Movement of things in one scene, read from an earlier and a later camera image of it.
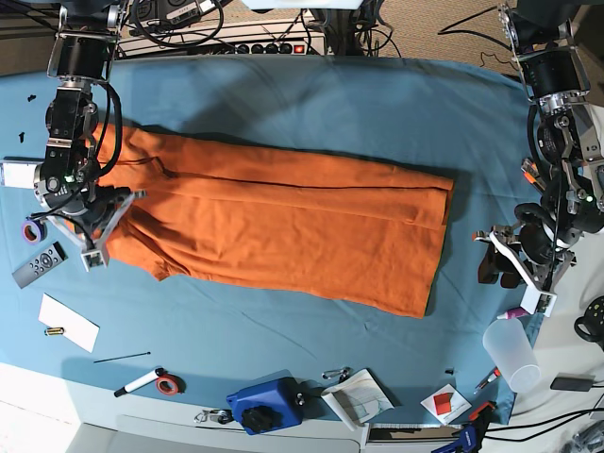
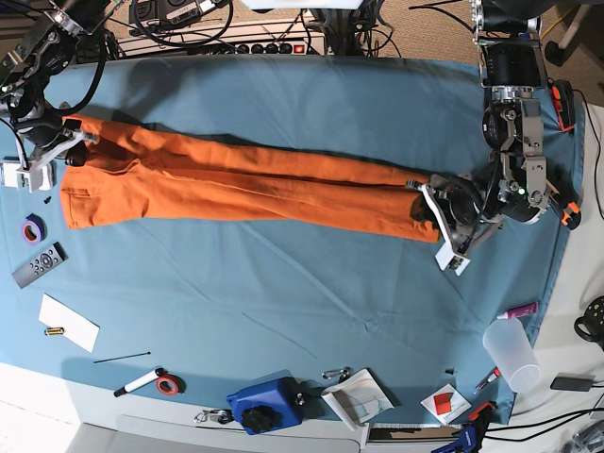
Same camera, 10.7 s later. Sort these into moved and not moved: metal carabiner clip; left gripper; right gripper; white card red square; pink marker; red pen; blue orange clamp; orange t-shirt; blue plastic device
Moved: orange t-shirt; left gripper; right gripper
Not moved: metal carabiner clip; blue orange clamp; red pen; blue plastic device; white card red square; pink marker
